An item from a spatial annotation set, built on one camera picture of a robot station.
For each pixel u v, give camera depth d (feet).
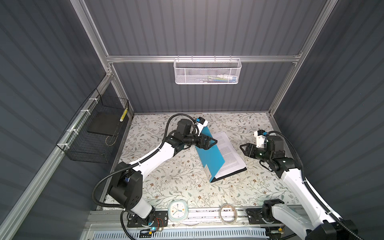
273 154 1.96
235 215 2.46
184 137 2.12
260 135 2.33
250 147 2.30
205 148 2.29
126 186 1.44
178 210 2.42
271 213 2.10
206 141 2.32
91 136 2.38
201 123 2.33
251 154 2.28
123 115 2.67
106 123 2.42
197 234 2.53
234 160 3.07
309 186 1.53
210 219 2.43
